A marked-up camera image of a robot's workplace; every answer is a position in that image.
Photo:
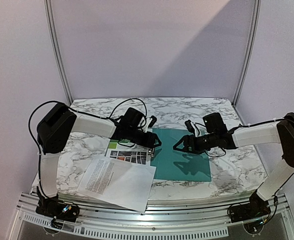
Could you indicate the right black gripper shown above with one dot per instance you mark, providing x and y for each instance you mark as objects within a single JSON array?
[{"x": 187, "y": 143}]

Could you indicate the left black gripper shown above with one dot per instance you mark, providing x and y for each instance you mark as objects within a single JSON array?
[{"x": 148, "y": 142}]

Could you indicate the teal file folder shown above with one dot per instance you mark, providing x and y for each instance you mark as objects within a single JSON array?
[{"x": 173, "y": 165}]

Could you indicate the green map flyer sheet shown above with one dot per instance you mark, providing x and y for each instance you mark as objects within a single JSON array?
[{"x": 127, "y": 151}]

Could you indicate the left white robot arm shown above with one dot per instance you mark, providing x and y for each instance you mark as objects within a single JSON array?
[{"x": 54, "y": 129}]

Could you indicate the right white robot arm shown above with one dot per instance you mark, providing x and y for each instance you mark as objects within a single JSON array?
[{"x": 277, "y": 133}]

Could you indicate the white text paper sheet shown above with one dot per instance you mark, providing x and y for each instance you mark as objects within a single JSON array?
[{"x": 118, "y": 182}]

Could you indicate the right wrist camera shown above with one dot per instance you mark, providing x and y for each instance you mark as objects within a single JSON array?
[{"x": 192, "y": 128}]

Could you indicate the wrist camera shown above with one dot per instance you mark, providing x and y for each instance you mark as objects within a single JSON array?
[
  {"x": 150, "y": 121},
  {"x": 192, "y": 128}
]

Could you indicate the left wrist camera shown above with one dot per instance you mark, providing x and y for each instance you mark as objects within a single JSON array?
[{"x": 150, "y": 121}]

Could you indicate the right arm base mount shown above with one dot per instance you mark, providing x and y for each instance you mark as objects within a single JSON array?
[{"x": 254, "y": 209}]

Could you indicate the aluminium front rail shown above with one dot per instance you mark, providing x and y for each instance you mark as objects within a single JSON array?
[{"x": 188, "y": 219}]

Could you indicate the right aluminium frame post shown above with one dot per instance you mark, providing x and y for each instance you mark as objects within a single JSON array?
[{"x": 248, "y": 51}]

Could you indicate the aluminium frame post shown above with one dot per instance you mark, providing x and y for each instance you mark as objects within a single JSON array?
[
  {"x": 56, "y": 50},
  {"x": 248, "y": 51}
]

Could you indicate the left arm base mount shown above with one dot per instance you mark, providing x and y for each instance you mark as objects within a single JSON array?
[{"x": 56, "y": 208}]

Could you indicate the left aluminium frame post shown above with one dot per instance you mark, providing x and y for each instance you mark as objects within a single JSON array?
[{"x": 56, "y": 50}]

